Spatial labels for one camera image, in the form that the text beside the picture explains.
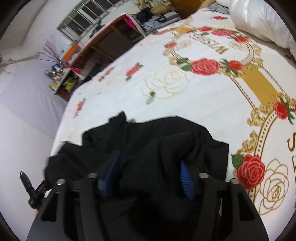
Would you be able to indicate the barred window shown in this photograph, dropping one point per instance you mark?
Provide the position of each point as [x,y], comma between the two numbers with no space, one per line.
[85,15]

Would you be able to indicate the low wooden shelf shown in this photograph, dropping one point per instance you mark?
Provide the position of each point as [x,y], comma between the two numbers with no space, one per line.
[64,82]

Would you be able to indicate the pile of clothes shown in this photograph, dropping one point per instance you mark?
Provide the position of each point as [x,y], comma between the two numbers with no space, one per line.
[150,22]

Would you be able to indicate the patterned curtain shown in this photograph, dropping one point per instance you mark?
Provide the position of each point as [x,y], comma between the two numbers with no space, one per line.
[156,6]

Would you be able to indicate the white duvet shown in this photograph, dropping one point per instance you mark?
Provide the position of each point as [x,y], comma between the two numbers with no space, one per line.
[261,20]

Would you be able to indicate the black long coat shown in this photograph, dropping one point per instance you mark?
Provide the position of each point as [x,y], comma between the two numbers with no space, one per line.
[150,203]

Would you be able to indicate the wooden wardrobe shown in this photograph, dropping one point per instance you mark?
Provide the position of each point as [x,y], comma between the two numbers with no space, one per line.
[185,8]

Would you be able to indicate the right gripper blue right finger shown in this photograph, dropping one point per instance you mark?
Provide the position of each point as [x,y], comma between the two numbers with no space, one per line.
[187,182]

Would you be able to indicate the orange storage box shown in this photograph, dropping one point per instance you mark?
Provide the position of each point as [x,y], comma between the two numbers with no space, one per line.
[69,52]

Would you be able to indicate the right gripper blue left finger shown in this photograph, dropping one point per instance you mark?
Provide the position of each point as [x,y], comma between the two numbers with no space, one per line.
[109,174]

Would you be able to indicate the pink blossom branches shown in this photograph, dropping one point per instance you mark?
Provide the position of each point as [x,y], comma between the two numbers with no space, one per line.
[50,53]

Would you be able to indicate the white floral bed blanket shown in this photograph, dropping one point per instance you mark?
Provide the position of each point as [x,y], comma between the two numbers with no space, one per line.
[204,69]

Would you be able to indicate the wooden desk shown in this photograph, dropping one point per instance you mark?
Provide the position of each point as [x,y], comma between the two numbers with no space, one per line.
[106,45]

